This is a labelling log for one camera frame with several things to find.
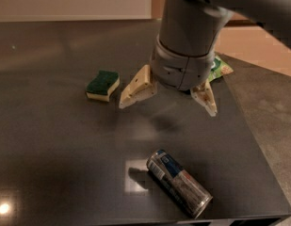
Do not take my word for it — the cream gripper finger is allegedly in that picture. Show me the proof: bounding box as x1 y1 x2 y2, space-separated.
119 65 157 109
190 80 218 117

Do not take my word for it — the silver blue redbull can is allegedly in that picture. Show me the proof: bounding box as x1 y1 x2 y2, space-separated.
146 150 213 218

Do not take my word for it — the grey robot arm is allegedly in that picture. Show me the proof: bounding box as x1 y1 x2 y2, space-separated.
119 0 291 116

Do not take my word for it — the green snack bag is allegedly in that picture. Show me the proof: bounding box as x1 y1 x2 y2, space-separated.
208 56 234 82

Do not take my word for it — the green yellow sponge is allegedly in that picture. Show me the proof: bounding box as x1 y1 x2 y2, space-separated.
86 71 120 102

